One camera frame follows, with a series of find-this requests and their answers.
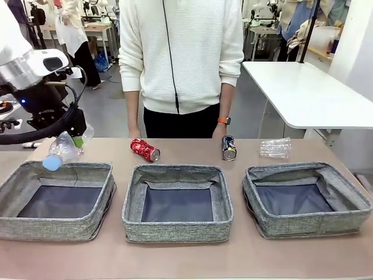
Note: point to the person's right forearm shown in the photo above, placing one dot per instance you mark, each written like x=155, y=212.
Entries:
x=133, y=111

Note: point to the crushed blue soda can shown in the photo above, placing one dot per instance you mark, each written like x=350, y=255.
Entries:
x=228, y=147

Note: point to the person's right hand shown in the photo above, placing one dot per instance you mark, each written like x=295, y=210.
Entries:
x=135, y=132

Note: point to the person's left hand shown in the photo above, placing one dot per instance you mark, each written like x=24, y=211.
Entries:
x=220, y=132

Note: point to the orange and black tool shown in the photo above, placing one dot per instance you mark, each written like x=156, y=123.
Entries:
x=4, y=106

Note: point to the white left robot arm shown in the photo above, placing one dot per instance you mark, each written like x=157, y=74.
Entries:
x=11, y=35

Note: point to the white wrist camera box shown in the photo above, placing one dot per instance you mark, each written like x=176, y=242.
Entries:
x=40, y=56

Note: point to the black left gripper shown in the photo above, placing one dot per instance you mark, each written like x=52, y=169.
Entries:
x=38, y=99

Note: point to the clear plastic bottle pink label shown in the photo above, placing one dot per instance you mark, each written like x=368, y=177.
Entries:
x=62, y=148

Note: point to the pile of hanging clothes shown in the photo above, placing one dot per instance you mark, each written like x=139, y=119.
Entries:
x=291, y=23

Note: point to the white knit sweater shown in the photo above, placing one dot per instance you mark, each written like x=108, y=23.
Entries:
x=198, y=58

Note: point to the blue plastic bag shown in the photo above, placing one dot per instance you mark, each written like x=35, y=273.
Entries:
x=101, y=62

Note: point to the black stand pole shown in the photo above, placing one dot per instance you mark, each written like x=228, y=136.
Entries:
x=309, y=32

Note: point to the crushed red soda can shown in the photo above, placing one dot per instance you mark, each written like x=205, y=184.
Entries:
x=144, y=149

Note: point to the white power strip with plugs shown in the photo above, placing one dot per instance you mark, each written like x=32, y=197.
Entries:
x=8, y=124

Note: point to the bystander in cream jacket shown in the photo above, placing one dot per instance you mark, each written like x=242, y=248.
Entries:
x=74, y=29

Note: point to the white marker pen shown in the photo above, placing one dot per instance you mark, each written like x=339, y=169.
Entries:
x=30, y=144

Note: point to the bystander in purple top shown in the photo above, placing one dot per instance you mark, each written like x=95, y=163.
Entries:
x=19, y=11

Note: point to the background workbench with machine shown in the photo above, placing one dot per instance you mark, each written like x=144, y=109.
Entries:
x=263, y=30

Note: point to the black trousers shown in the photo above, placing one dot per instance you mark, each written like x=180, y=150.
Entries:
x=186, y=125

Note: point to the person's left forearm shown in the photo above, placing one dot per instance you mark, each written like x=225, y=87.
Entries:
x=225, y=102

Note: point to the grey fabric basket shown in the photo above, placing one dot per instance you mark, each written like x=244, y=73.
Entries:
x=306, y=226
x=43, y=226
x=175, y=230

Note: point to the wooden top background table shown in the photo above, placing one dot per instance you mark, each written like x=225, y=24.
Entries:
x=99, y=28

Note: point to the white work table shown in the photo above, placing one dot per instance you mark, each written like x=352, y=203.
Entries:
x=306, y=93

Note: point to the black tripod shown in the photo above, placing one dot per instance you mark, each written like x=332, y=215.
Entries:
x=39, y=32

